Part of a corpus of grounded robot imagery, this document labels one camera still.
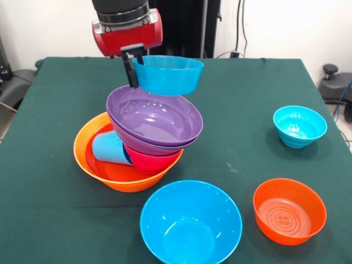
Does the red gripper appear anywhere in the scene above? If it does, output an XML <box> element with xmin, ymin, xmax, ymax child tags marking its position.
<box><xmin>92</xmin><ymin>8</ymin><xmax>163</xmax><ymax>89</ymax></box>

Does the blue bowl with ring pattern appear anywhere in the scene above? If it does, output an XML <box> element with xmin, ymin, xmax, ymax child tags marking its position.
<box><xmin>133</xmin><ymin>54</ymin><xmax>205</xmax><ymax>96</ymax></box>

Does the purple bowl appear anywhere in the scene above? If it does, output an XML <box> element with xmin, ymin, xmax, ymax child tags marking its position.
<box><xmin>106</xmin><ymin>85</ymin><xmax>204</xmax><ymax>148</ymax></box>
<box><xmin>107</xmin><ymin>109</ymin><xmax>199</xmax><ymax>157</ymax></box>

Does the blue cup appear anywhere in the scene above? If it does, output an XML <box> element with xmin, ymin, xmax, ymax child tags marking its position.
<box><xmin>91</xmin><ymin>130</ymin><xmax>135</xmax><ymax>166</ymax></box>

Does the large orange bowl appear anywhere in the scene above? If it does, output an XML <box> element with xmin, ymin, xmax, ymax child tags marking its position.
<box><xmin>73</xmin><ymin>111</ymin><xmax>184</xmax><ymax>193</ymax></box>

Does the magenta bowl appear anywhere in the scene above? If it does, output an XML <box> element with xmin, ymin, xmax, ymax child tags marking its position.
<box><xmin>124</xmin><ymin>145</ymin><xmax>184</xmax><ymax>176</ymax></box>

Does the large blue bowl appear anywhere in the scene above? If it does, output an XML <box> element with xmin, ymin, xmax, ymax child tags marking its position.
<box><xmin>139</xmin><ymin>180</ymin><xmax>243</xmax><ymax>264</ymax></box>

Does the orange bowl with ring pattern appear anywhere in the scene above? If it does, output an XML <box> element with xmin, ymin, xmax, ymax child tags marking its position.
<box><xmin>252</xmin><ymin>178</ymin><xmax>327</xmax><ymax>246</ymax></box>

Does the dark green tablecloth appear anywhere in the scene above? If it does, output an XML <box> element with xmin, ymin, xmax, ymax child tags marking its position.
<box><xmin>0</xmin><ymin>56</ymin><xmax>352</xmax><ymax>264</ymax></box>

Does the cyan ribbed bowl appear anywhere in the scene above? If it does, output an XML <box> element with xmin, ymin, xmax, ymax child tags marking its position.
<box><xmin>273</xmin><ymin>105</ymin><xmax>328</xmax><ymax>149</ymax></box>

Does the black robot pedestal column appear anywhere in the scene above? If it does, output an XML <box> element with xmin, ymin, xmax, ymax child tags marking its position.
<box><xmin>145</xmin><ymin>0</ymin><xmax>222</xmax><ymax>58</ymax></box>

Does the black wall cable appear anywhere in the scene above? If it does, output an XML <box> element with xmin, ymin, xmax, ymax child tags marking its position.
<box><xmin>216</xmin><ymin>0</ymin><xmax>248</xmax><ymax>59</ymax></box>

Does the dark grey pedestal foot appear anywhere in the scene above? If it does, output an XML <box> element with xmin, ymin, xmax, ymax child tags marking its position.
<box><xmin>318</xmin><ymin>63</ymin><xmax>352</xmax><ymax>102</ymax></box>
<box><xmin>0</xmin><ymin>59</ymin><xmax>45</xmax><ymax>111</ymax></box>

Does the blue cable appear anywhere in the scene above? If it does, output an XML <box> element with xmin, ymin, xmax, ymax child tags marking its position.
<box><xmin>332</xmin><ymin>79</ymin><xmax>352</xmax><ymax>122</ymax></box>

